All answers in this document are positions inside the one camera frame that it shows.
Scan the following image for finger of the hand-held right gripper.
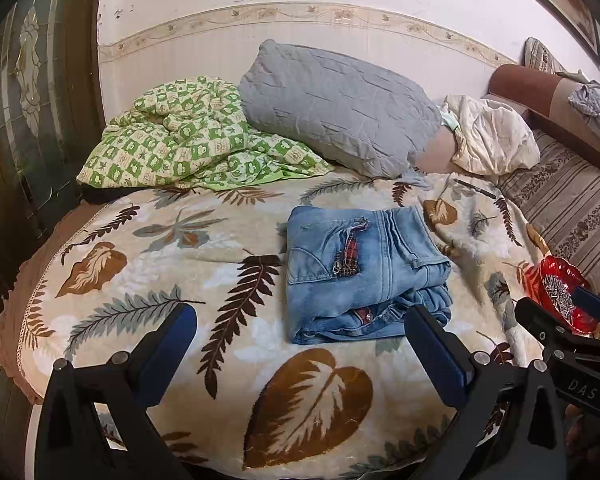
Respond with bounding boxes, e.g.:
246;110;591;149
575;286;600;323
515;297;596;356

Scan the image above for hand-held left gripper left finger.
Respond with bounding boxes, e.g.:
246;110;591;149
34;302;198;480

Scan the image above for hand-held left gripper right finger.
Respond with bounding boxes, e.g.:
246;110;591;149
404;305;566;480

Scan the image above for blue denim pants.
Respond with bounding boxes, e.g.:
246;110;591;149
284;205;453;346

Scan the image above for red glass dish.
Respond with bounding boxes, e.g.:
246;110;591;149
525;255;600;336

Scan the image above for leaf print blanket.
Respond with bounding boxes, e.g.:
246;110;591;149
17;172;566;476

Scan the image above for striped floral sofa cover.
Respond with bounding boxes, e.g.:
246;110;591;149
495;130;600;306

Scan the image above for dark pen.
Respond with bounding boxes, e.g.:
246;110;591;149
454;178;497;200

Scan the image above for brown ruffled bedspread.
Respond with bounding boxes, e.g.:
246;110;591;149
0;202;106;406

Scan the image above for pink pillow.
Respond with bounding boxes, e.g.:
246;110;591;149
414;130;461;176

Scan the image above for cream crumpled cloth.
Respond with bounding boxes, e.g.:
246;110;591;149
440;94;541;177

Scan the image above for green checkered blanket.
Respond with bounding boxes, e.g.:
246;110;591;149
76;76;337;193

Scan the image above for grey crumpled cloth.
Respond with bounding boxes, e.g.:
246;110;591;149
567;82;600;143

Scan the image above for grey pillow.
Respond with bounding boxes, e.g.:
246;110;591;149
237;39;442;179

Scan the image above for striped cushion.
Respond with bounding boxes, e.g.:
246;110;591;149
524;37;568;75

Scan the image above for dark door with glass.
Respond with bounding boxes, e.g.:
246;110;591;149
0;0;106;411

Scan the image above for large framed picture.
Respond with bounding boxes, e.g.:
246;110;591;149
485;0;600;68

